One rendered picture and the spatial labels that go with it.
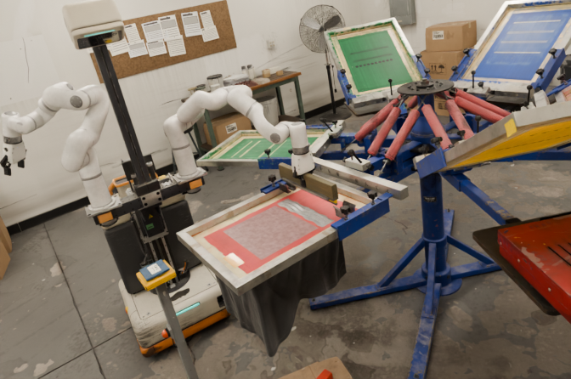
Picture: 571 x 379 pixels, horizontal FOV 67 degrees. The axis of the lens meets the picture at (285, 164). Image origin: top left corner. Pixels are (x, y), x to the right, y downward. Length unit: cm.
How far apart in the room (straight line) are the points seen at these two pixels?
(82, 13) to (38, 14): 338
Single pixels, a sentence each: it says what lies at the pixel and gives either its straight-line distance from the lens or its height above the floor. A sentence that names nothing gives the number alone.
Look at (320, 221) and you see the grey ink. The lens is 194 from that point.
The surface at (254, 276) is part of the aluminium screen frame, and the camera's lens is 163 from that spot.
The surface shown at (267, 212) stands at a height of 95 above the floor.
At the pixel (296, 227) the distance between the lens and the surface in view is 193.
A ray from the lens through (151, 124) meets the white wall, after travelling 564.
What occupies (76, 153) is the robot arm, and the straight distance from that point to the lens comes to 205.
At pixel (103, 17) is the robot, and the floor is 196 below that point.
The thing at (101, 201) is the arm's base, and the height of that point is 117.
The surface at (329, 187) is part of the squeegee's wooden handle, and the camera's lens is 185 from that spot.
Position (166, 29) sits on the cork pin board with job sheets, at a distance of 565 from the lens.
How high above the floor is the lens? 193
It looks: 22 degrees down
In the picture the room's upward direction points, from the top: 11 degrees counter-clockwise
